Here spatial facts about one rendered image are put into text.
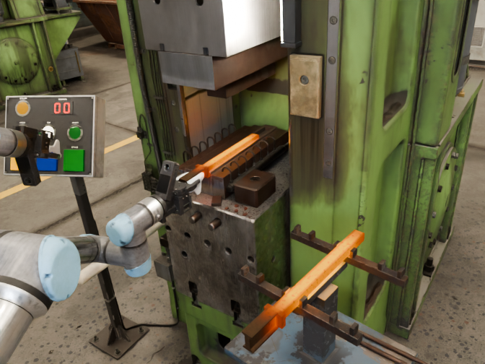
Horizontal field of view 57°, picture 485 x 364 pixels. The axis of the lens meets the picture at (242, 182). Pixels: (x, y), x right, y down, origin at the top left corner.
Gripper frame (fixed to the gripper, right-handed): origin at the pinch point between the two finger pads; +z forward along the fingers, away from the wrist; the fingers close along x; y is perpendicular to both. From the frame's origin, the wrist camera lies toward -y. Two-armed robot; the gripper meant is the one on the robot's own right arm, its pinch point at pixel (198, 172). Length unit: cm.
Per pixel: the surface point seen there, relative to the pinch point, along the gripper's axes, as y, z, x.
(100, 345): 99, -13, -61
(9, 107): -16, -16, -71
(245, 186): 2.6, 3.0, 15.3
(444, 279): 99, 113, 63
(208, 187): 6.3, 2.6, 1.3
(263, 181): 2.5, 8.3, 18.7
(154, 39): -39.3, 2.1, -12.7
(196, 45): -38.5, 2.1, 2.7
